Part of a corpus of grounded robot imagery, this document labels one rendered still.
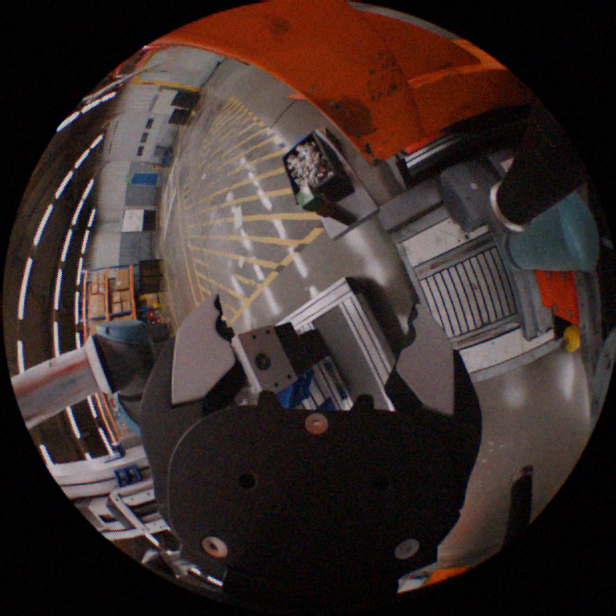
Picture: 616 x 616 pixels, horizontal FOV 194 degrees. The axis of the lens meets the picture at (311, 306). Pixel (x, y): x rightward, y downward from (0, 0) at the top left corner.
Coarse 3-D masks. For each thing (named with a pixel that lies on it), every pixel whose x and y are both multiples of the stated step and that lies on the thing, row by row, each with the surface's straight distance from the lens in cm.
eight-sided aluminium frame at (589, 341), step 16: (576, 192) 39; (576, 272) 46; (592, 272) 48; (576, 288) 48; (592, 288) 49; (592, 304) 51; (592, 320) 48; (592, 336) 50; (592, 352) 50; (592, 368) 49; (592, 384) 50
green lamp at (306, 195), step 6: (306, 186) 38; (312, 186) 39; (300, 192) 39; (306, 192) 38; (312, 192) 37; (318, 192) 39; (300, 198) 38; (306, 198) 37; (312, 198) 36; (318, 198) 37; (300, 204) 38; (306, 204) 37; (312, 204) 38; (318, 204) 38; (306, 210) 38; (312, 210) 39
